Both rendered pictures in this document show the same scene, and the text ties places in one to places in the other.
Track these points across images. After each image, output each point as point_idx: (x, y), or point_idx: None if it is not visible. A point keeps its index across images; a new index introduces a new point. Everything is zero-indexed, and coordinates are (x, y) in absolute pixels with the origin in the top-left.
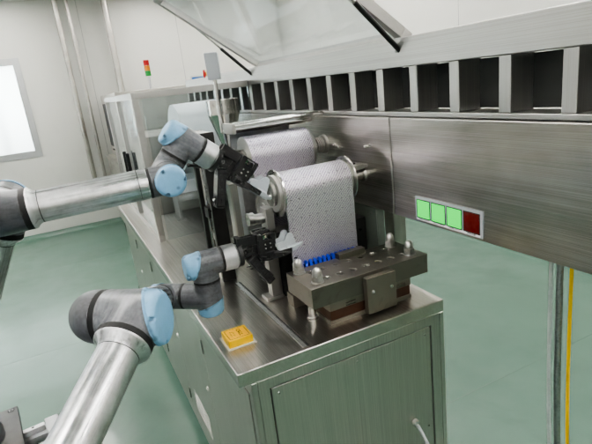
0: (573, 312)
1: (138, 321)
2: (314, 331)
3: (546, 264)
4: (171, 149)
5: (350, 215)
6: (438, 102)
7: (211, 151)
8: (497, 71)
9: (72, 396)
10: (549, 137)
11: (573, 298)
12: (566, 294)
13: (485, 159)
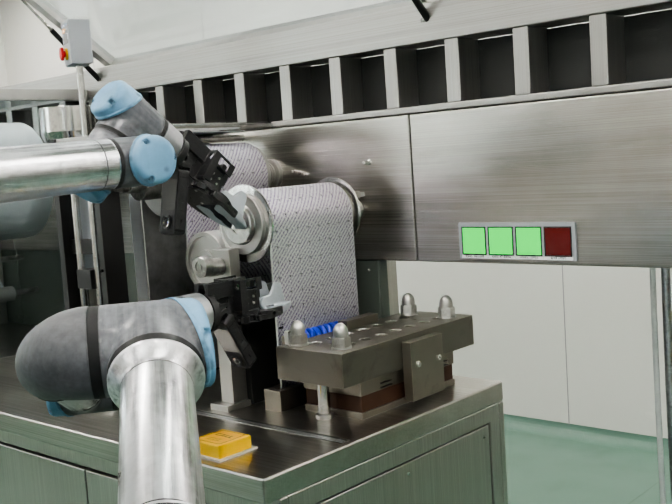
0: (580, 489)
1: (188, 336)
2: (343, 428)
3: (519, 433)
4: (119, 124)
5: (349, 265)
6: (481, 92)
7: (175, 137)
8: (573, 43)
9: (142, 424)
10: (666, 107)
11: (573, 471)
12: (563, 468)
13: (576, 149)
